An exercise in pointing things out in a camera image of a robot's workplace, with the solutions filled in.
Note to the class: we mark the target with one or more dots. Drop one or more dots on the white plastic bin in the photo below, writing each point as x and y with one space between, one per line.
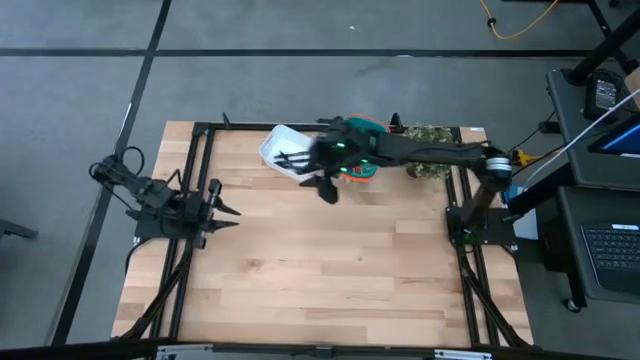
280 137

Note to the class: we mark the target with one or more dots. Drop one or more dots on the teal basket with orange rim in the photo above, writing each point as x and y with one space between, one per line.
372 124

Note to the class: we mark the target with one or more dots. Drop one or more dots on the black power adapter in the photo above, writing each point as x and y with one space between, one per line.
549 127

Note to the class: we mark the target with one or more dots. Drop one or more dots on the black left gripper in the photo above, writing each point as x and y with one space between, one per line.
207 215

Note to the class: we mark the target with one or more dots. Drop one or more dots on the potted plant with white flowers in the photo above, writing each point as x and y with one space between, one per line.
430 132

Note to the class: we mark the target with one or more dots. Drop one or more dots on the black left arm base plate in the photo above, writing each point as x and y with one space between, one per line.
150 232

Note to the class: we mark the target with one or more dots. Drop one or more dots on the plain white box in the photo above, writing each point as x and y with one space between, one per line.
527 227

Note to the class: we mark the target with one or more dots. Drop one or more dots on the monitor with blue screen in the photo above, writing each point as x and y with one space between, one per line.
622 140

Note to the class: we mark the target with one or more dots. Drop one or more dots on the yellow power plug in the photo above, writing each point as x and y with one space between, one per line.
521 158

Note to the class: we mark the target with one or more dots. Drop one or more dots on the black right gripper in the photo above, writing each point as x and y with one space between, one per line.
345 155

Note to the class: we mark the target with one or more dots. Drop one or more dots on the black power supply unit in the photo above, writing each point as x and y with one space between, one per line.
605 95

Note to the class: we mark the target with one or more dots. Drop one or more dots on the black aluminium table frame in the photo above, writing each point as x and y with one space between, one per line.
240 124

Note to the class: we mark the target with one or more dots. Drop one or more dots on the dark grey cart shelf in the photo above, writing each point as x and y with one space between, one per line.
570 150

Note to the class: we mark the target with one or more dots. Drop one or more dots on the black caster wheel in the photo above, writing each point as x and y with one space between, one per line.
572 306

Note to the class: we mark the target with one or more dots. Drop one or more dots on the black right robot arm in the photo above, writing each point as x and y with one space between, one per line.
440 152

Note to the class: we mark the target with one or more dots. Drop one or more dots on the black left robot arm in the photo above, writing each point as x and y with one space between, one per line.
150 192

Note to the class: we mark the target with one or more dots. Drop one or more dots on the dark grey desk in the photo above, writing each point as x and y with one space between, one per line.
575 210

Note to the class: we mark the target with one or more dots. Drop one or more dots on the dark metal foot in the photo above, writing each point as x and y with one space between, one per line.
15 229

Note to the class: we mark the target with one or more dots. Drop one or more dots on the black metal pole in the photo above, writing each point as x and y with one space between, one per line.
605 52

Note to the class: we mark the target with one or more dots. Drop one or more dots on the black laptop keyboard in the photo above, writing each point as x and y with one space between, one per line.
615 255

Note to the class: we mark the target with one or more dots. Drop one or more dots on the black camera mount beam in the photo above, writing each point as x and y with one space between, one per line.
75 352

